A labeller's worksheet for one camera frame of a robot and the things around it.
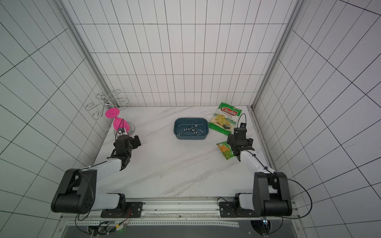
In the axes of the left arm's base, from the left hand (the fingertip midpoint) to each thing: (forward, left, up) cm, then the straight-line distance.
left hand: (129, 139), depth 93 cm
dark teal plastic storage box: (+13, -40, -5) cm, 42 cm away
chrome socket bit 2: (+12, -42, -5) cm, 44 cm away
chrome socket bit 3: (+11, -47, -6) cm, 49 cm away
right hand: (+2, -67, +3) cm, 68 cm away
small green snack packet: (-4, -63, -4) cm, 63 cm away
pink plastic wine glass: (+3, +3, +14) cm, 14 cm away
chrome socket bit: (+13, -38, -5) cm, 41 cm away
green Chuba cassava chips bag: (+23, -66, -5) cm, 70 cm away
